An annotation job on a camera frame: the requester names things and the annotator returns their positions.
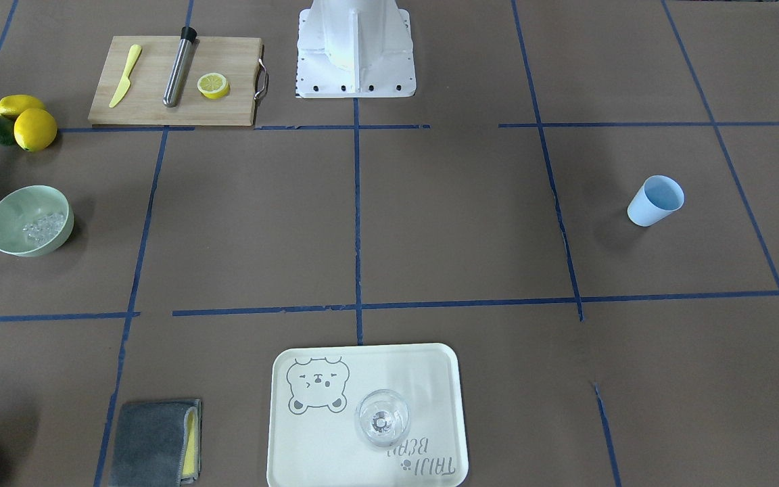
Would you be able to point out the green bowl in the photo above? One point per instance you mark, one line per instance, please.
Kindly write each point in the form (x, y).
(25, 205)

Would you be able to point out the light blue cup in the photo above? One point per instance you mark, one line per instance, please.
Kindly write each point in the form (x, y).
(658, 197)

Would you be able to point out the ice cubes in bowl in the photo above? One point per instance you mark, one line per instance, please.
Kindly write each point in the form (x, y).
(44, 229)

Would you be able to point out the yellow lemon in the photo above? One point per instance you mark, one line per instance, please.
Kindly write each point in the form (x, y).
(35, 129)
(12, 106)

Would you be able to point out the yellow plastic knife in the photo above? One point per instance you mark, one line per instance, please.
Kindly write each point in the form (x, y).
(125, 83)

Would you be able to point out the lemon half slice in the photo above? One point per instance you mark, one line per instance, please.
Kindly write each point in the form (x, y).
(213, 85)

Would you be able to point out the steel muddler bar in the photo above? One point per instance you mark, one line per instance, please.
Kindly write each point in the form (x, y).
(180, 68)

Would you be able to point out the wooden cutting board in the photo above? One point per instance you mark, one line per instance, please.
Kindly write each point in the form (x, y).
(237, 58)

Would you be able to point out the clear wine glass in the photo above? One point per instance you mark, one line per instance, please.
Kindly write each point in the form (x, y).
(383, 418)

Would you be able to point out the cream bear tray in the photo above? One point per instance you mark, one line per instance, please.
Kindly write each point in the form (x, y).
(312, 436)

